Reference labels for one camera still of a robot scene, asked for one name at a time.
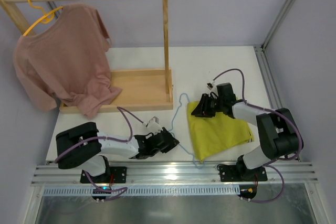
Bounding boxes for wooden clothes rack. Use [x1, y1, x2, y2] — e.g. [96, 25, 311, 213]
[1, 0, 173, 113]

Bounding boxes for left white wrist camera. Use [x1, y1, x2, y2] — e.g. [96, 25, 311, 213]
[142, 116, 163, 135]

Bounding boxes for aluminium frame profile right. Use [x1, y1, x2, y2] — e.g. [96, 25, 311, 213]
[254, 0, 296, 109]

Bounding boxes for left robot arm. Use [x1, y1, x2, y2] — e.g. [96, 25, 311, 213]
[55, 117, 180, 177]

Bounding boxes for black mounting plate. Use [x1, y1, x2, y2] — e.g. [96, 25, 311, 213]
[90, 166, 127, 184]
[217, 164, 268, 182]

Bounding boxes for yellow plastic hanger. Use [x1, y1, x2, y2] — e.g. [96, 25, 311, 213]
[22, 0, 64, 37]

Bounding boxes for yellow-green trousers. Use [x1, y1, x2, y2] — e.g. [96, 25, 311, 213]
[187, 102, 254, 162]

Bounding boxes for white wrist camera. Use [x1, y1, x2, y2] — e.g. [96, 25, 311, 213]
[206, 80, 217, 91]
[142, 116, 163, 135]

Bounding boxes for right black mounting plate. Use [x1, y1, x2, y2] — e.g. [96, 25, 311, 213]
[217, 164, 268, 182]

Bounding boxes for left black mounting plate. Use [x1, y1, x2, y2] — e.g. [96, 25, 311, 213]
[90, 166, 127, 184]

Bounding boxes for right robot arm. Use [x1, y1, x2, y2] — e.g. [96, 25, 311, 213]
[191, 83, 303, 182]

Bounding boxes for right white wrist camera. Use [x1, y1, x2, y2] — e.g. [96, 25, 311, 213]
[206, 80, 217, 91]

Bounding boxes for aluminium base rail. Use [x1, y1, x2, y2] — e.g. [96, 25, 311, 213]
[31, 161, 318, 186]

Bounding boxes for pink t-shirt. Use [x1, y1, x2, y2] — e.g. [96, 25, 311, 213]
[13, 3, 122, 119]

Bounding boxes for slotted cable duct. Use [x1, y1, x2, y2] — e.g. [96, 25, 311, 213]
[43, 184, 240, 197]

